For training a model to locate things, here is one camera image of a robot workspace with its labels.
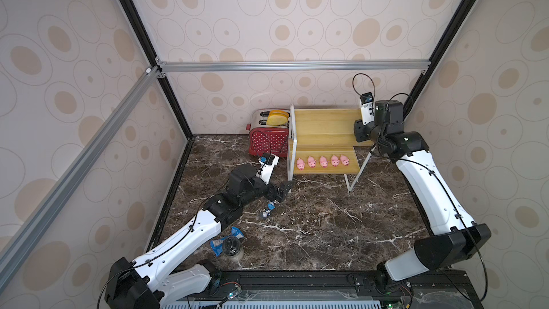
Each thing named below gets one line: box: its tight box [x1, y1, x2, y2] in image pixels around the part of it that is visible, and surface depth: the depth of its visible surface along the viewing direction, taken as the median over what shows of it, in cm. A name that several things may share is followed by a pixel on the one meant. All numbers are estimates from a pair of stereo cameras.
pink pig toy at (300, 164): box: [296, 157, 306, 171], surface depth 87 cm
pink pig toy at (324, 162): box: [319, 155, 329, 169], surface depth 89 cm
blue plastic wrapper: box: [210, 226, 245, 257], surface depth 83 cm
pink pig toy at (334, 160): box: [330, 154, 340, 167], surface depth 89 cm
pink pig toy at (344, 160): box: [340, 154, 350, 166], surface depth 89 cm
